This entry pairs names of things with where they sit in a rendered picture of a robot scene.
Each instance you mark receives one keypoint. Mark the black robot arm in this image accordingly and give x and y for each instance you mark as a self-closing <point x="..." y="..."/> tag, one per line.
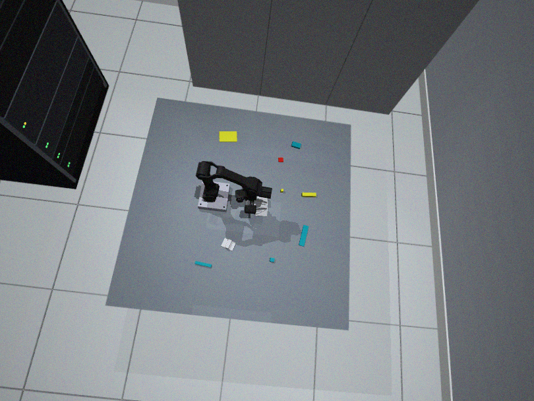
<point x="251" y="185"/>

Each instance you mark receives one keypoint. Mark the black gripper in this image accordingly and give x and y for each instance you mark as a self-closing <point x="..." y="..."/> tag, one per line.
<point x="250" y="209"/>

